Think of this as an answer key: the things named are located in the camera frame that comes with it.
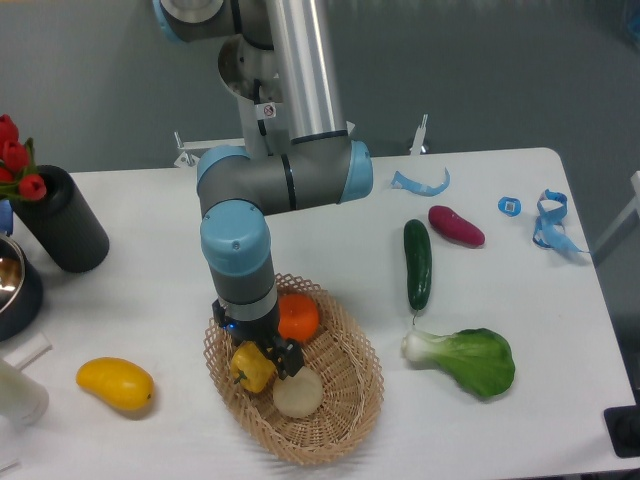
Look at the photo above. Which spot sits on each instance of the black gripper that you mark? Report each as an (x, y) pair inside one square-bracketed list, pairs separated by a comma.
[(287, 355)]

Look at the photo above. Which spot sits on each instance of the yellow bell pepper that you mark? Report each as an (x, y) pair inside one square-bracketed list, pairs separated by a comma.
[(250, 368)]

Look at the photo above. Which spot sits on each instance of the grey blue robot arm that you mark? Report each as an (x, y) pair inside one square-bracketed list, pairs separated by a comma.
[(276, 60)]

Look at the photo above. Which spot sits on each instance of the woven wicker basket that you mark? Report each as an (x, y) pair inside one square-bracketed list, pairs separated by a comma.
[(351, 375)]

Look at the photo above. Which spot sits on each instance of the beige round bun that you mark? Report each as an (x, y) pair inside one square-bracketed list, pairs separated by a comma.
[(298, 396)]

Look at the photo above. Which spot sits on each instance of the orange fruit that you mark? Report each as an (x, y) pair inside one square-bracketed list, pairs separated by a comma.
[(299, 317)]

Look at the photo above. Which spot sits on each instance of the yellow mango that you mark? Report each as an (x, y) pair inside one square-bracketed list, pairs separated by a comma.
[(117, 382)]

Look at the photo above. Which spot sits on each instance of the green cucumber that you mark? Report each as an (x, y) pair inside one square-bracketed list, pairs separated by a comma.
[(419, 263)]

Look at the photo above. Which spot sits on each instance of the green bok choy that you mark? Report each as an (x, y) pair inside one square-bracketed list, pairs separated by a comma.
[(479, 360)]

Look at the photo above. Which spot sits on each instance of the blue curved ribbon strip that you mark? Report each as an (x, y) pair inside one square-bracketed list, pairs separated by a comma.
[(399, 181)]

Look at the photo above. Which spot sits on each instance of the purple sweet potato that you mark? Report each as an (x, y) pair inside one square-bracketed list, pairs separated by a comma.
[(455, 228)]

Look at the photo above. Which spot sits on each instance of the black cylindrical vase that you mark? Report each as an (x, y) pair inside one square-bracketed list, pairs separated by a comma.
[(64, 223)]

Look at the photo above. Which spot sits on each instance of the white plastic bottle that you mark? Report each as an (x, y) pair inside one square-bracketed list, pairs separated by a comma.
[(23, 400)]

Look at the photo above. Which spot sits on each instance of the blue round sticker tag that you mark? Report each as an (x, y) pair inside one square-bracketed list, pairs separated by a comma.
[(510, 206)]

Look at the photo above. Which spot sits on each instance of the dark metal bowl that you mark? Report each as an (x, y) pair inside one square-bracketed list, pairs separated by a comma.
[(21, 289)]

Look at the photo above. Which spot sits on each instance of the blue crumpled ribbon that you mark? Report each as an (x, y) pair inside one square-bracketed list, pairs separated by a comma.
[(549, 231)]

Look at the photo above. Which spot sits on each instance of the red tulip flowers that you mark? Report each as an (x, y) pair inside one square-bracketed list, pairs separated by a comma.
[(20, 178)]

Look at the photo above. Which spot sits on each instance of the black device at table edge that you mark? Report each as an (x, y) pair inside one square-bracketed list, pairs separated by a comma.
[(623, 428)]

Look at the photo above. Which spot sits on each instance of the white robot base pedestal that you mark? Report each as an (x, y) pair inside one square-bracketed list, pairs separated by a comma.
[(251, 75)]

